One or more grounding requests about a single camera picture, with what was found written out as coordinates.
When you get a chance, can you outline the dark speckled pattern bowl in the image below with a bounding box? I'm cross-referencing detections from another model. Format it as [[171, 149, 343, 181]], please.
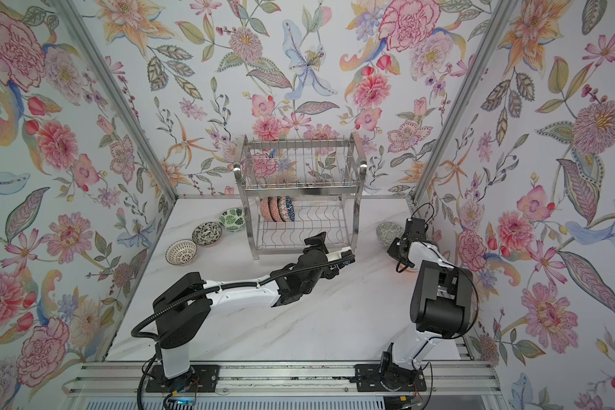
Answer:
[[191, 221, 223, 247]]

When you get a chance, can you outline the green leaf pattern bowl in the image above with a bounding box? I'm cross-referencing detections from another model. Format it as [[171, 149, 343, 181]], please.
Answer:
[[219, 208, 246, 232]]

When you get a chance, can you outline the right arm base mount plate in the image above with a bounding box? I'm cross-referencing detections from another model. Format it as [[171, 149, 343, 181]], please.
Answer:
[[350, 363, 427, 393]]

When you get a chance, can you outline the blue geometric pattern bowl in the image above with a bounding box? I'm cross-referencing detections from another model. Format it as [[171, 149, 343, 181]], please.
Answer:
[[277, 196, 296, 223]]

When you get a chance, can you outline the pale green patterned bowl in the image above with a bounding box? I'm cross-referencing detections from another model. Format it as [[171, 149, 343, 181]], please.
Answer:
[[376, 221, 404, 248]]

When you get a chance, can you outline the steel two-tier dish rack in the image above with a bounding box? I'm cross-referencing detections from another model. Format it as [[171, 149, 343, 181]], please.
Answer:
[[233, 135, 368, 259]]

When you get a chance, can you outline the white lattice pattern bowl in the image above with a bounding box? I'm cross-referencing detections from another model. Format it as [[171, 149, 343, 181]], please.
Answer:
[[165, 239, 197, 267]]

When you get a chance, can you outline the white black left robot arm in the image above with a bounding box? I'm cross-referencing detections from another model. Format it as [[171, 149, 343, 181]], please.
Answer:
[[131, 232, 355, 379]]

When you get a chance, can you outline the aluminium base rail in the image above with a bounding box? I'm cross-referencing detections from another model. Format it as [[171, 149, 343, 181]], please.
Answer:
[[63, 360, 502, 398]]

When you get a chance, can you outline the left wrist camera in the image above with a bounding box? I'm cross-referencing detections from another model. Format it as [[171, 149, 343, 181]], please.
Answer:
[[326, 247, 355, 263]]

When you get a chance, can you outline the plain white bowl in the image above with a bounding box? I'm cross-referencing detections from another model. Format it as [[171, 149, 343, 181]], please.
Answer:
[[395, 256, 415, 273]]

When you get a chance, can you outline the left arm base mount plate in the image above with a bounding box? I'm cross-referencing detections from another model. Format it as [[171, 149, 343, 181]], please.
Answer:
[[145, 365, 220, 393]]

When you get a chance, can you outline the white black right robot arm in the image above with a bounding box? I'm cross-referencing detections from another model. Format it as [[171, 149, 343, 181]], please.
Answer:
[[379, 217, 478, 378]]

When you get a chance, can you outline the dark patterned bowl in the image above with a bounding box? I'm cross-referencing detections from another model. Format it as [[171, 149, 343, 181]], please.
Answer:
[[268, 196, 284, 223]]

